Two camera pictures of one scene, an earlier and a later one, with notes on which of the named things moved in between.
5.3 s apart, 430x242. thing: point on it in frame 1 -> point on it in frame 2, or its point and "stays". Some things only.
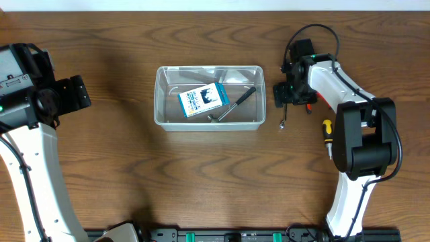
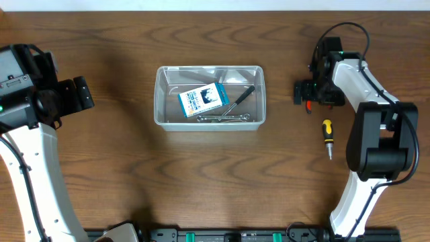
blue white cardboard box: x=203 y=99 stays
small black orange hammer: x=246 y=95 stays
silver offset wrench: x=282 y=122 -> x=234 y=117
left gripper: x=67 y=103 stays
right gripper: x=280 y=95 -> x=335 y=99
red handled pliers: x=309 y=108 stays
